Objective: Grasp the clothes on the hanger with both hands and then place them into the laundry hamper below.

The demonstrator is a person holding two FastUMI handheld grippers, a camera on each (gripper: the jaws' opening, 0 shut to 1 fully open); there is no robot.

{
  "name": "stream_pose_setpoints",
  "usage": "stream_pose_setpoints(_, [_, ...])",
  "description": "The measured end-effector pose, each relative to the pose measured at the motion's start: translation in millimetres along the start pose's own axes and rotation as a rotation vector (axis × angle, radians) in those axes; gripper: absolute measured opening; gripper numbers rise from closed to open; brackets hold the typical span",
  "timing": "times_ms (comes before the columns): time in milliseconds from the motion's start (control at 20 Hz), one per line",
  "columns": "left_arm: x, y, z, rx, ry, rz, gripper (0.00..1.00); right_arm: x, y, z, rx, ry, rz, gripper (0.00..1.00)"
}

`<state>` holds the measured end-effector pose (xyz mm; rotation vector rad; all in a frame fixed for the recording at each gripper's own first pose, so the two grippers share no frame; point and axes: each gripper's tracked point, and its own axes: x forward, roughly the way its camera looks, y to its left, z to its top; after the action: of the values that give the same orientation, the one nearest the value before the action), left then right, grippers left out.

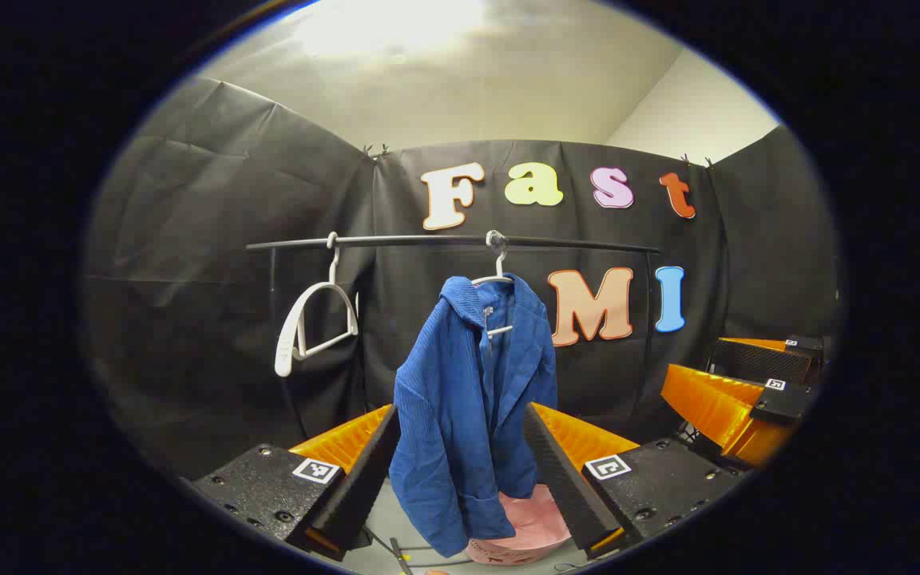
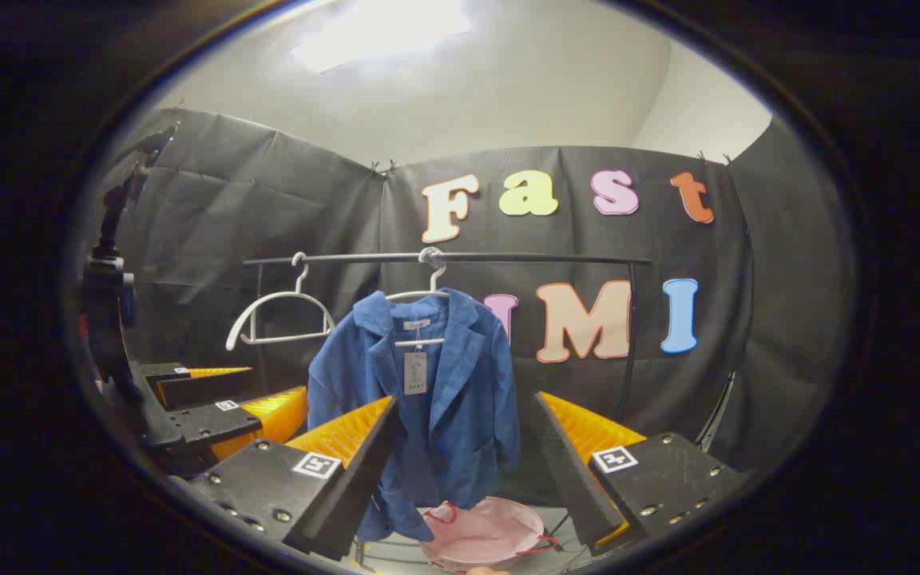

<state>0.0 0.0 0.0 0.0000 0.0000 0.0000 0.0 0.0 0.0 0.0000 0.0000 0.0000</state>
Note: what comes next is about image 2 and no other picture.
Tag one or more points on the black backdrop cloth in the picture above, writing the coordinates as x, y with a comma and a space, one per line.
268, 208

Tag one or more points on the white plastic hanger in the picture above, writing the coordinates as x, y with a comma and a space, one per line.
434, 279
288, 295

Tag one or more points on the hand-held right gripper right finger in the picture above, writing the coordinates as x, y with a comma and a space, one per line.
580, 487

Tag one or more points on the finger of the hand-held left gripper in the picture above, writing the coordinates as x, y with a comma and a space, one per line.
204, 390
216, 423

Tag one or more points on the pink laundry hamper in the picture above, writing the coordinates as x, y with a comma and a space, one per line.
492, 531

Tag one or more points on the black clothes rack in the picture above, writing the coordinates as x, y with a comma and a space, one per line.
524, 257

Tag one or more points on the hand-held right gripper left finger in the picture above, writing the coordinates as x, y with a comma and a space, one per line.
356, 487

